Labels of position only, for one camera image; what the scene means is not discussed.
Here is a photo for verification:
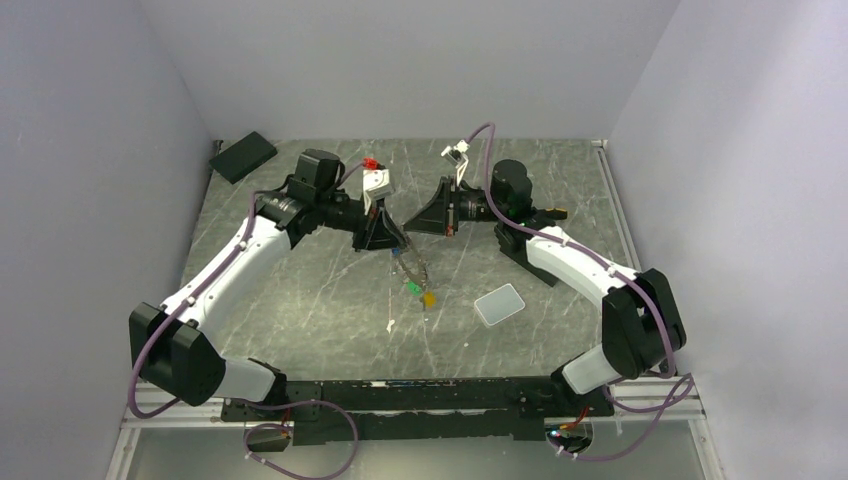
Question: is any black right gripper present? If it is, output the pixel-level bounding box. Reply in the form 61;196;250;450
404;175;507;236

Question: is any green key tag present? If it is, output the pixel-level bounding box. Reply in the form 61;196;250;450
406;282;423;296

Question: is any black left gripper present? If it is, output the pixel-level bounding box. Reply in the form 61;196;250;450
316;190;407;253

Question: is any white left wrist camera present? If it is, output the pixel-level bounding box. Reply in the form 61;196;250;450
362;169;395;215

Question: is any aluminium frame rail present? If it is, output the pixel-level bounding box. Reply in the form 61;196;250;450
107;376;725;479

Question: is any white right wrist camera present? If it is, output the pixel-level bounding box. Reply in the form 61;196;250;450
441;140;472;190

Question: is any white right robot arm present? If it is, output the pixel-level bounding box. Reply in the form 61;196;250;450
404;159;686;415

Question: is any black yellow handled screwdriver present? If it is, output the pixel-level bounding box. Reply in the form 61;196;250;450
541;208;568;221

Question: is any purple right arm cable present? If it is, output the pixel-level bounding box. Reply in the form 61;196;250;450
463;122;696;463

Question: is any black flat box with sticker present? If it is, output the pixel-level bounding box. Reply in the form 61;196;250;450
496;228;562;288

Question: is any black box at rear left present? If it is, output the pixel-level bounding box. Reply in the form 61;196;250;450
209;131;278;184

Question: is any yellow key tag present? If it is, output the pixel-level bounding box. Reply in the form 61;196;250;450
421;291;436;310

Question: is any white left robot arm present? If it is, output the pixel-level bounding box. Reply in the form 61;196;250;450
128;149;408;420

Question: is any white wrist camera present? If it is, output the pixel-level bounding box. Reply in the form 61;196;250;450
362;169;395;215
441;140;472;190

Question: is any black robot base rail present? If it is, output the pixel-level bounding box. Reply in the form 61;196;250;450
221;376;614;446

